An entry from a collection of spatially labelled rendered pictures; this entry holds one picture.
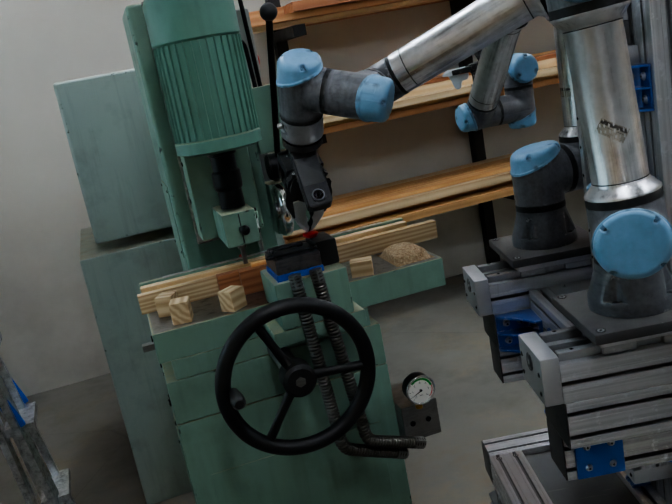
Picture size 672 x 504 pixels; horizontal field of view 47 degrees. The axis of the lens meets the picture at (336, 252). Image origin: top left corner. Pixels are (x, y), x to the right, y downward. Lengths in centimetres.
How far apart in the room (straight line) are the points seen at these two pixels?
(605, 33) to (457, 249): 335
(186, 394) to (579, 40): 94
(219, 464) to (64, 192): 254
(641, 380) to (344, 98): 71
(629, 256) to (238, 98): 78
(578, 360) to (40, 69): 306
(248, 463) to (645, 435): 76
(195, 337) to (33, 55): 261
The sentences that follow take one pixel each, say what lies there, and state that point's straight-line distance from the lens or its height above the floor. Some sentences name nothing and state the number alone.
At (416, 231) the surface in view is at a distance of 174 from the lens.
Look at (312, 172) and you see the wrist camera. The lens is 135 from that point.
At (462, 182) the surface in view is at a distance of 393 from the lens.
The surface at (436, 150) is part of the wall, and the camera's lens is 435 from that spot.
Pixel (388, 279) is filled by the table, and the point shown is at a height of 88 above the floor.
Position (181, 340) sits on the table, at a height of 87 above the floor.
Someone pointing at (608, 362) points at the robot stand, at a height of 75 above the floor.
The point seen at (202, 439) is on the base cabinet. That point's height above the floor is 67.
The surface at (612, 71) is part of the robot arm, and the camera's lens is 121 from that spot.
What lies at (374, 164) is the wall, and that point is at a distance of 421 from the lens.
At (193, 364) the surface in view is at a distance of 152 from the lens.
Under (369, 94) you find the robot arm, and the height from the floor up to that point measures 127.
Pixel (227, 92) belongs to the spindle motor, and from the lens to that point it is 153.
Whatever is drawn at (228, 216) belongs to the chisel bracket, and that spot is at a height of 107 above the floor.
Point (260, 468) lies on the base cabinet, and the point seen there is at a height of 57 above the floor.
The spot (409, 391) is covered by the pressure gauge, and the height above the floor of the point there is 66.
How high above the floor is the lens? 134
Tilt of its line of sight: 14 degrees down
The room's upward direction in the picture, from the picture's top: 11 degrees counter-clockwise
